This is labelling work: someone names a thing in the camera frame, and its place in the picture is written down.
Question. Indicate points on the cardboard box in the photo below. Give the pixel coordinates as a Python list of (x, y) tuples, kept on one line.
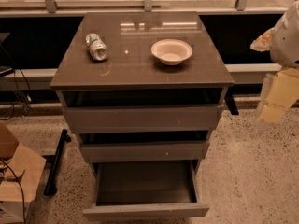
[(21, 172)]

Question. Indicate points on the grey drawer cabinet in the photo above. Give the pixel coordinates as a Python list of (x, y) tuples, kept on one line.
[(131, 76)]

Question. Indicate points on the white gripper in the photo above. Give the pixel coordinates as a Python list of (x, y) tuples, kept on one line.
[(287, 39)]

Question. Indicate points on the grey drawer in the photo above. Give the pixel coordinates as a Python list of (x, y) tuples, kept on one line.
[(150, 146), (145, 189), (142, 119)]

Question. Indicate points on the black metal stand leg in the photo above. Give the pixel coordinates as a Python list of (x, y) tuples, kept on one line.
[(54, 161)]

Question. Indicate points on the white paper bowl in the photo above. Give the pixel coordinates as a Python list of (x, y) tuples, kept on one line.
[(171, 51)]

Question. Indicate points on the black stand leg right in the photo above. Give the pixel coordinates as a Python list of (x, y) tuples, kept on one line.
[(230, 102)]

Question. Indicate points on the grey top drawer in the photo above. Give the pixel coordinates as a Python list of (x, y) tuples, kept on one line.
[(142, 119)]

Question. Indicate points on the crushed silver can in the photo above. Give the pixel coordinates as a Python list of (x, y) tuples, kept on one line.
[(96, 47)]

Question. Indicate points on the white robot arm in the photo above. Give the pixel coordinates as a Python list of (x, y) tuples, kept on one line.
[(285, 44)]

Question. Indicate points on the grey bottom drawer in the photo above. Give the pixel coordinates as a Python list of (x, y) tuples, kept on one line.
[(145, 189)]

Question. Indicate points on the grey middle drawer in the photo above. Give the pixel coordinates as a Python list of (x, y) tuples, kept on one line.
[(150, 146)]

